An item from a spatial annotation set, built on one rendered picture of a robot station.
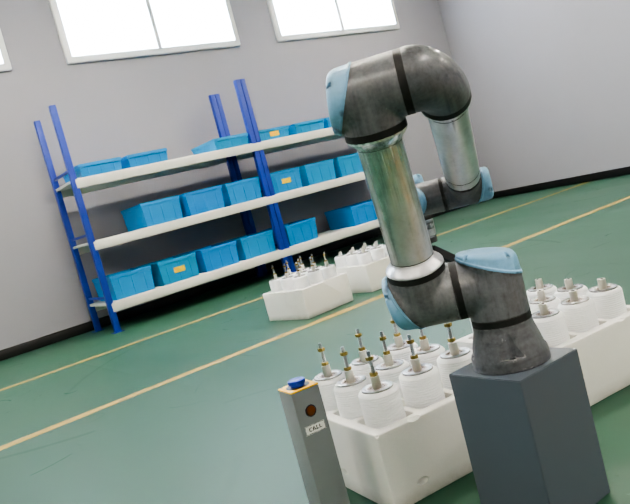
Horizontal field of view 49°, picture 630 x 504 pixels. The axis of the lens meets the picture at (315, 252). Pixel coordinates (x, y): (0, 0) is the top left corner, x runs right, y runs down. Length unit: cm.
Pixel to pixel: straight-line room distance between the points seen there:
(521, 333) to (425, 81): 51
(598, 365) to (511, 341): 65
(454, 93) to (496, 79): 819
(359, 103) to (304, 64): 705
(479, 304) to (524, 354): 12
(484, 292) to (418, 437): 42
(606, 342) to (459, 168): 77
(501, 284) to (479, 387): 21
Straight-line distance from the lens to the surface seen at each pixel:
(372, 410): 159
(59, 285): 666
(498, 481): 146
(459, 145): 136
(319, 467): 158
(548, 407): 138
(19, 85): 688
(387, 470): 157
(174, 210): 631
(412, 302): 134
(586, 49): 867
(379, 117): 120
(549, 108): 899
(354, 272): 452
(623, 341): 205
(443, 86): 121
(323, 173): 716
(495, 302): 134
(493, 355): 136
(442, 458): 165
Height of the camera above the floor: 72
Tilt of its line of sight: 5 degrees down
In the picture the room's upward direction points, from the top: 15 degrees counter-clockwise
